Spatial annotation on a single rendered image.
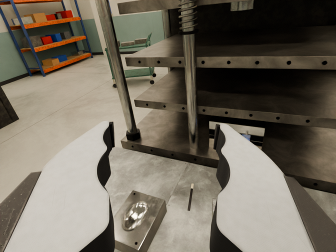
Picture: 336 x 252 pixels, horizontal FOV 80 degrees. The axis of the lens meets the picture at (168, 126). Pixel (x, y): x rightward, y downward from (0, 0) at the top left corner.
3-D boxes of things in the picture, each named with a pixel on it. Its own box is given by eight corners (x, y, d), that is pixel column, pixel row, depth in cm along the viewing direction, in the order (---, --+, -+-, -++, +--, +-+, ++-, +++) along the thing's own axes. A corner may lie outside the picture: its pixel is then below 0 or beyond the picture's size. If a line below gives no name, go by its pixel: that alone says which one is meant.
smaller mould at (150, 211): (142, 261, 67) (138, 250, 63) (106, 244, 73) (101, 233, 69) (167, 211, 82) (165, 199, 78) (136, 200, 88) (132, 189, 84)
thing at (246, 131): (260, 156, 105) (265, 128, 96) (209, 147, 116) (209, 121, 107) (264, 112, 143) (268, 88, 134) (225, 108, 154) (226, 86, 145)
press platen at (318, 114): (367, 132, 81) (372, 122, 78) (135, 107, 125) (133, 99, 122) (330, 73, 136) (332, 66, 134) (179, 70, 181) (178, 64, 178)
